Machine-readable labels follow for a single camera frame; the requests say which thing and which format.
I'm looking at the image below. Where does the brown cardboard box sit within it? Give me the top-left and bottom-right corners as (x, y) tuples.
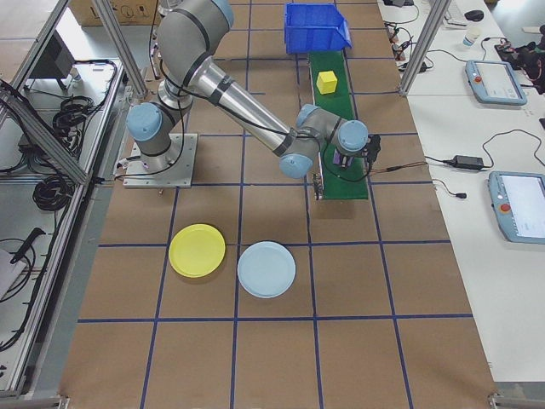
(70, 0), (165, 27)

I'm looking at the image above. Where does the black cable bundle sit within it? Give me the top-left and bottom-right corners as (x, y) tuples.
(32, 174), (72, 212)
(50, 95), (103, 142)

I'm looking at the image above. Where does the blue plastic storage bin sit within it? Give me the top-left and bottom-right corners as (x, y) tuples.
(284, 3), (353, 55)

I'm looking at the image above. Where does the person in dark clothes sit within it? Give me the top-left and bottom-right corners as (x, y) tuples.
(513, 40), (545, 93)

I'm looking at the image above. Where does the black power adapter brick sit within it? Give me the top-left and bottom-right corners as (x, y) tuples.
(453, 154), (485, 169)

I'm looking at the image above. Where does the light blue teach pendant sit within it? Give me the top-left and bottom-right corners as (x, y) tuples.
(464, 59), (528, 107)
(487, 170), (545, 245)

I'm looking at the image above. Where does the black handle tool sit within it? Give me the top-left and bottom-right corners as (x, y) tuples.
(8, 228), (46, 265)

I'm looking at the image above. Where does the light blue plastic plate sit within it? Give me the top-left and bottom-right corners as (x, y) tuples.
(237, 240), (297, 299)

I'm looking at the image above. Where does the black monitor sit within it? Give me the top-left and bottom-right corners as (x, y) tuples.
(29, 32), (77, 91)

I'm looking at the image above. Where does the white square base plate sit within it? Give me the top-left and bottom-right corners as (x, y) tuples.
(122, 133), (199, 188)

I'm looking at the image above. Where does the yellow foam block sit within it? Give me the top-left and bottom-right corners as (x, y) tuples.
(316, 71), (338, 95)

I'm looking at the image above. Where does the black adapter cable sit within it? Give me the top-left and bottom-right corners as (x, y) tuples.
(425, 130), (545, 170)

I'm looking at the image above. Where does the V-shaped metal bar frame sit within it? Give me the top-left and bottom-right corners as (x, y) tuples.
(0, 0), (129, 400)

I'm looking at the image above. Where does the aluminium upright post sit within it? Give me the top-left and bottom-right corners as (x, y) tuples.
(90, 0), (149, 102)
(398, 0), (453, 98)

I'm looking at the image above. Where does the yellow plastic plate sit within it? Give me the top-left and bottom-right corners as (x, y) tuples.
(168, 223), (227, 279)

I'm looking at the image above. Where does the aluminium corner bar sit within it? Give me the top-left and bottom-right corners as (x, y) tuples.
(489, 391), (545, 409)
(0, 395), (69, 409)

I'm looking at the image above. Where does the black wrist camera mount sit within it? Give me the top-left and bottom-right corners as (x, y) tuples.
(366, 134), (382, 166)

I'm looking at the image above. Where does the red and black wire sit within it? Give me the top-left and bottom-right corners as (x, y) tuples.
(365, 160), (468, 200)

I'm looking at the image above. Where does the green conveyor belt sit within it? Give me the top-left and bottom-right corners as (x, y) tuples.
(307, 49), (370, 201)

